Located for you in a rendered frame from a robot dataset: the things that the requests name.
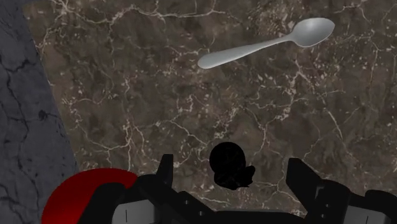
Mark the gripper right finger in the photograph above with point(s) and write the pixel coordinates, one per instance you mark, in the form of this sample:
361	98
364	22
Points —
328	195

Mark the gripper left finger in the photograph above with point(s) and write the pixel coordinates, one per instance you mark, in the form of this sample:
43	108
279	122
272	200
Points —
155	192

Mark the red round object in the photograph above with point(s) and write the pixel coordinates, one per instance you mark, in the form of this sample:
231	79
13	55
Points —
77	194

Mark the black rounded object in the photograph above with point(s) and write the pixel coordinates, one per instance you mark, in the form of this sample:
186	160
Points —
229	166

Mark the grey spoon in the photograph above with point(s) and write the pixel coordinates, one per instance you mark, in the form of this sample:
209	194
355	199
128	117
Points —
273	41

